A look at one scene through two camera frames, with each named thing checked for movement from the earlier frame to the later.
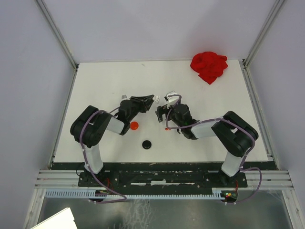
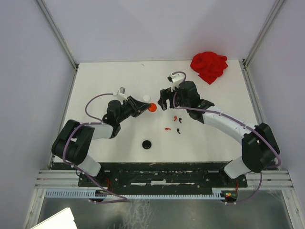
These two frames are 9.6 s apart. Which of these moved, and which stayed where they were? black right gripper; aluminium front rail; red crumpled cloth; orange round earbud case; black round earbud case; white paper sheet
Moved: orange round earbud case; black right gripper
Stayed: white paper sheet; red crumpled cloth; aluminium front rail; black round earbud case
